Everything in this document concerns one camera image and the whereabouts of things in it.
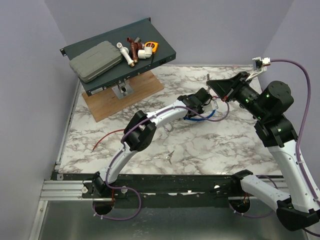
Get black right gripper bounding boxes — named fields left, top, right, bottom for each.
left=207, top=70, right=269, bottom=120

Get blue cable lock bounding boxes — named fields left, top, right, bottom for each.
left=183, top=110, right=216, bottom=122

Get red cable seal lock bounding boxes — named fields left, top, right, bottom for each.
left=91, top=129, right=124, bottom=152

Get brass padlock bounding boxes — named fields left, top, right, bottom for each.
left=163, top=123, right=174, bottom=133

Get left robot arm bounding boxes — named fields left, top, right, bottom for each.
left=92, top=88, right=213, bottom=198

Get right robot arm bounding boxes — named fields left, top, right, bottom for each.
left=206, top=71, right=320, bottom=231

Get white pvc elbow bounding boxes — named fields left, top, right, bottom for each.
left=137, top=46, right=153, bottom=60

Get silver keys on table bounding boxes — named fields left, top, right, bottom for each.
left=165, top=150, right=175, bottom=165

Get yellow tape measure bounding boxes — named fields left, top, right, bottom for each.
left=144, top=41, right=159, bottom=54

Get brown pipe valve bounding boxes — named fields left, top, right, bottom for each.
left=126, top=37, right=144, bottom=63

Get white pvc pipe fitting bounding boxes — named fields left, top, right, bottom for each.
left=116, top=42, right=135, bottom=67

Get dark teal rack shelf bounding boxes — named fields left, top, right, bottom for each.
left=60, top=18, right=176, bottom=96

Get wooden board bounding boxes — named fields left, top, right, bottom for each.
left=82, top=71, right=164, bottom=122

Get grey plastic tool case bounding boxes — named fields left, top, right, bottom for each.
left=69, top=41, right=123, bottom=83

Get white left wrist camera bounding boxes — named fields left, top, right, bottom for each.
left=203, top=99, right=219, bottom=115

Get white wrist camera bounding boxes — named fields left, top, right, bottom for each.
left=203, top=99, right=219, bottom=115
left=246, top=57, right=271, bottom=82

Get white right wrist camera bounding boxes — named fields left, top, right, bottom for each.
left=246, top=57, right=271, bottom=82

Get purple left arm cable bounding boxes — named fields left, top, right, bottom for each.
left=93, top=99, right=231, bottom=221

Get metal shelf stand bracket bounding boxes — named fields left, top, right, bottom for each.
left=111, top=83, right=134, bottom=99

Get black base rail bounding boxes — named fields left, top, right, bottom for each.
left=82, top=174, right=245, bottom=209

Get aluminium extrusion rail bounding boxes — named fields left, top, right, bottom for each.
left=39, top=177, right=96, bottom=201

